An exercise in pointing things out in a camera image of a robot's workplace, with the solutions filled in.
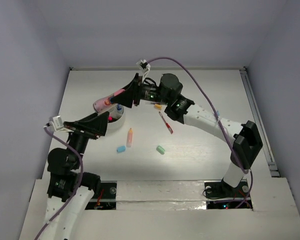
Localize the white round pen holder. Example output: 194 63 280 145
98 104 126 135

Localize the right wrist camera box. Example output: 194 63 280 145
136 59 151 81

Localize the pink crayon bottle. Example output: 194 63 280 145
92 89 125 113

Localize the red gel pen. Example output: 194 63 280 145
158 111 173 134

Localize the yellow cap eraser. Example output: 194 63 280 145
154 104 162 110

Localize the green eraser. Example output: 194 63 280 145
156 145 165 155

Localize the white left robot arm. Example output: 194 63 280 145
35 111 110 240

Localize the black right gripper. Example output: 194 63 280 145
111 72 171 107

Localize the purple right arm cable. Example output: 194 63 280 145
147 56 253 210

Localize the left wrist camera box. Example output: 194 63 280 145
44 115 68 133

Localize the aluminium side rail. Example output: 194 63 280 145
239 68 281 178

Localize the foil covered front beam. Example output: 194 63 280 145
115 180 207 211

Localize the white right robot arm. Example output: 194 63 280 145
110 73 263 200

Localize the pink pencil-shaped highlighter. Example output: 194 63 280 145
126 128 133 148

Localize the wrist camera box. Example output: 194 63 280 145
136 59 151 81
44 115 68 133

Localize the blue eraser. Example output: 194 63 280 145
116 145 126 153

